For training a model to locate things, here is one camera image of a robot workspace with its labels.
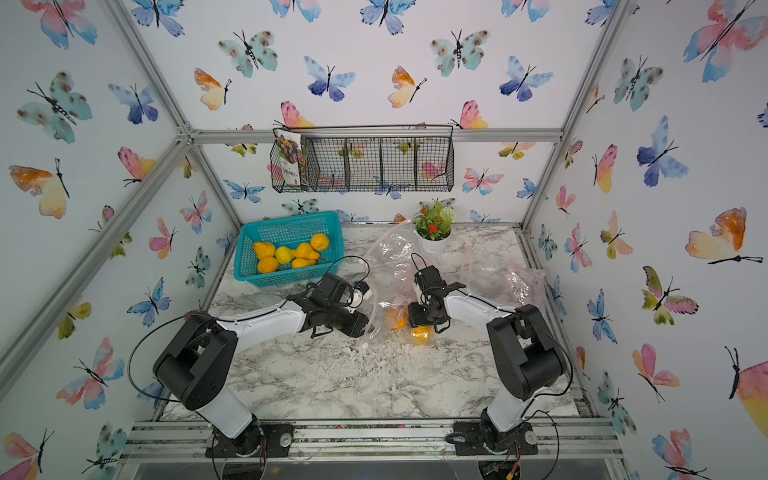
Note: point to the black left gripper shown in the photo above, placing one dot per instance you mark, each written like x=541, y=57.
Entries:
x=355, y=329

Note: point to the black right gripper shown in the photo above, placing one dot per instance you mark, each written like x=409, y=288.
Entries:
x=415, y=316

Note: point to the yellow pear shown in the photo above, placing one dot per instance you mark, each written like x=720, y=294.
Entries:
x=268, y=265
x=307, y=252

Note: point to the yellow-green pear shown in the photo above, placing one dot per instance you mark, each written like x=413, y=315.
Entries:
x=285, y=255

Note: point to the orange pear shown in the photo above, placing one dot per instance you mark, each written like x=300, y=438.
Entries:
x=264, y=250

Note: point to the clear zip-top bag with pears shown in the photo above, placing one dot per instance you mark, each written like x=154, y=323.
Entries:
x=502, y=281

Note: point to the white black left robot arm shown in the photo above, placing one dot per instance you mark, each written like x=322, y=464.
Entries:
x=196, y=363

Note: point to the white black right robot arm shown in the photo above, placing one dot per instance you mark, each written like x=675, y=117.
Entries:
x=527, y=356

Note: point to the clear bag of lemons front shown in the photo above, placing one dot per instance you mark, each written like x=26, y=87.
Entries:
x=391, y=314

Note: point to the teal plastic basket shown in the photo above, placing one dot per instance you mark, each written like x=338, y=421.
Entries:
x=289, y=232

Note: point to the white pot artificial plant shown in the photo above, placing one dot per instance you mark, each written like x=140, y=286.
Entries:
x=434, y=222

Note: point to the seed packet in basket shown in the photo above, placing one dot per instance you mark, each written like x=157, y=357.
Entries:
x=291, y=157

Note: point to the black wire wall basket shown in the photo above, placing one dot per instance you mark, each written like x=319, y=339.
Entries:
x=385, y=159

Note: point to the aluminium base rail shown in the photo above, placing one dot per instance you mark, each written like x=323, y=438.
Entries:
x=567, y=438

